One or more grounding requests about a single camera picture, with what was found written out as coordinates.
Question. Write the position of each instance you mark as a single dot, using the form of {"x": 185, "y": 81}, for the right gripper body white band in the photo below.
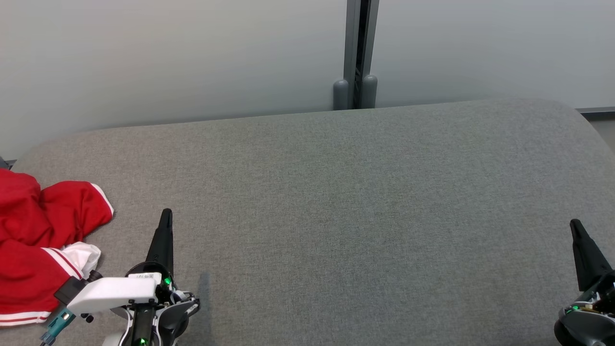
{"x": 600, "y": 298}

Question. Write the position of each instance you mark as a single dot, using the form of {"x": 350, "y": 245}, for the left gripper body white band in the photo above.
{"x": 115, "y": 293}

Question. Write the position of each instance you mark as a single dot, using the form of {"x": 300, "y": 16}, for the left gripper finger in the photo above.
{"x": 163, "y": 240}

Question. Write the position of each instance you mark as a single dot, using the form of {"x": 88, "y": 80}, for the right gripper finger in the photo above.
{"x": 588, "y": 259}

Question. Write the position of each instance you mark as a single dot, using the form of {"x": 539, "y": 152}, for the red white striped shorts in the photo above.
{"x": 53, "y": 206}

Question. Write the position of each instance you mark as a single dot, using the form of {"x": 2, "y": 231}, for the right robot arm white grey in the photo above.
{"x": 584, "y": 329}

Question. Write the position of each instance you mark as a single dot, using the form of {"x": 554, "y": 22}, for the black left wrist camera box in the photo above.
{"x": 69, "y": 288}

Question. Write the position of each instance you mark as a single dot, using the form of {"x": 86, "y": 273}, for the grey partition base rail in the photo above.
{"x": 598, "y": 113}

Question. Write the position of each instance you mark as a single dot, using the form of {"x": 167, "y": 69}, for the grey metal partition post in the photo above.
{"x": 356, "y": 53}

